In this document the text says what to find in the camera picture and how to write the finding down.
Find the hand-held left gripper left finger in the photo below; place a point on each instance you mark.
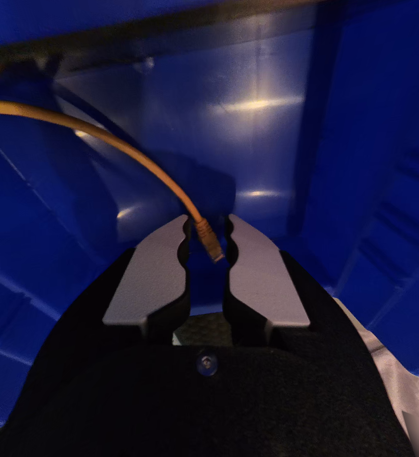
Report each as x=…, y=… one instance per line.
x=145, y=285

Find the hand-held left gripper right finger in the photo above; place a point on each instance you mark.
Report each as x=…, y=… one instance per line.
x=266, y=285

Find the blue plastic bin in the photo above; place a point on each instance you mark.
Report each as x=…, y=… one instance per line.
x=302, y=143

